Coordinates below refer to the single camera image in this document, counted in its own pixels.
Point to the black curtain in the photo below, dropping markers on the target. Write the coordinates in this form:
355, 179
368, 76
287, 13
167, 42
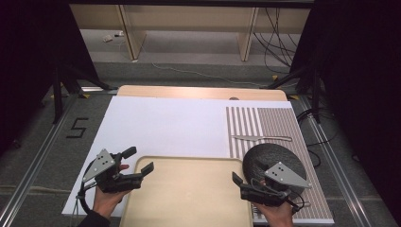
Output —
362, 94
31, 63

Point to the aluminium floor rail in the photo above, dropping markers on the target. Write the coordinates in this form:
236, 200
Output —
34, 170
340, 176

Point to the person's left hand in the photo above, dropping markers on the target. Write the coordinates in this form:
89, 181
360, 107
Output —
107, 198

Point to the striped placemat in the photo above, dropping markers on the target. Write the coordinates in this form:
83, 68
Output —
283, 123

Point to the wooden shelf unit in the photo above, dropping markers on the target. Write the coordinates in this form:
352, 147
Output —
189, 19

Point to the white board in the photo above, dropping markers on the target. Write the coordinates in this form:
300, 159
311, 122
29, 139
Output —
164, 126

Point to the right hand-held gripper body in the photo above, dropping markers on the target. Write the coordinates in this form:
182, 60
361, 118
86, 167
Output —
283, 176

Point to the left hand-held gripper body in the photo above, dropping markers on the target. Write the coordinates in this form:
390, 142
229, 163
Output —
104, 165

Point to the dark round plate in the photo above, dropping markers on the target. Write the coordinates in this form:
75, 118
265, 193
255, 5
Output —
277, 154

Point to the person's right hand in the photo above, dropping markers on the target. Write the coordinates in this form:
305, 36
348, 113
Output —
277, 216

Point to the beige tray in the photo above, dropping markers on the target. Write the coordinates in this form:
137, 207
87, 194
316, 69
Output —
189, 192

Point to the white power adapter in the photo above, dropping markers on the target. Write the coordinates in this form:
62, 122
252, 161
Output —
108, 38

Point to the black metal stand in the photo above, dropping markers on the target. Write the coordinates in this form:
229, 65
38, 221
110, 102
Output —
315, 91
58, 94

